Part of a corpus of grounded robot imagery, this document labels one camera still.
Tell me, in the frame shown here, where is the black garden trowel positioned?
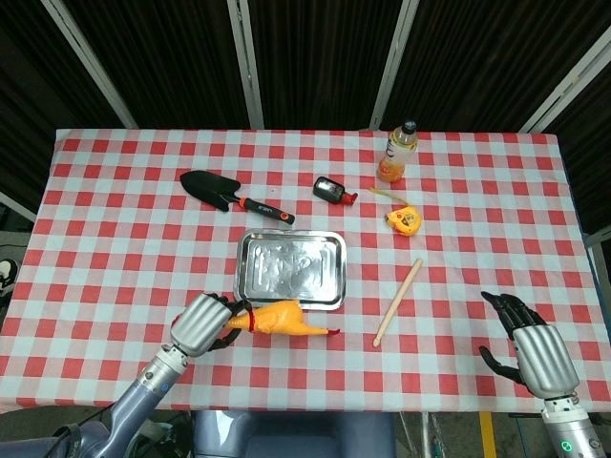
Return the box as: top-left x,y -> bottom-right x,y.
179,170 -> 296,226

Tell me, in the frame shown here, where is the wooden drumstick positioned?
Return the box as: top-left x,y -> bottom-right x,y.
372,258 -> 425,348

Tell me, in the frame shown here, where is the small black device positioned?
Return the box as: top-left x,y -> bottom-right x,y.
312,176 -> 359,206

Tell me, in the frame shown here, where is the yellow tape measure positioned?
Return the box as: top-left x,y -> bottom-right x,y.
369,187 -> 423,239

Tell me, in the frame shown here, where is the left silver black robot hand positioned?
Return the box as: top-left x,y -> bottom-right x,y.
170,291 -> 252,359

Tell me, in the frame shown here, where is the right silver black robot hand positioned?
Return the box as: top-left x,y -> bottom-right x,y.
478,290 -> 581,398

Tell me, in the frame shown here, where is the black white sneaker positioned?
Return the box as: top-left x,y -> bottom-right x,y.
0,259 -> 19,298

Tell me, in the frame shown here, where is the yellow rubber chicken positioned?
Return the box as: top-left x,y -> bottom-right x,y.
223,299 -> 342,338

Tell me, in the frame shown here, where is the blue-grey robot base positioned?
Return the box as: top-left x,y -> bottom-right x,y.
193,409 -> 397,458

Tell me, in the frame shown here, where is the white metal partition post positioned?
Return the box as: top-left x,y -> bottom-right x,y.
40,0 -> 139,130
369,0 -> 421,130
226,0 -> 265,129
517,23 -> 611,135
0,190 -> 37,224
584,228 -> 611,297

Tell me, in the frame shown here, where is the rectangular stainless steel tray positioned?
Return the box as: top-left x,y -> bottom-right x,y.
232,228 -> 348,312

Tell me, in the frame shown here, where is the orange drink bottle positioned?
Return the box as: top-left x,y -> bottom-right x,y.
377,119 -> 420,184

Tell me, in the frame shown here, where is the red white checkered tablecloth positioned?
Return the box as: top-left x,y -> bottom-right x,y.
0,128 -> 611,414

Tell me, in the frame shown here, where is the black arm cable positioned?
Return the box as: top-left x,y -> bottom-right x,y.
50,403 -> 118,452

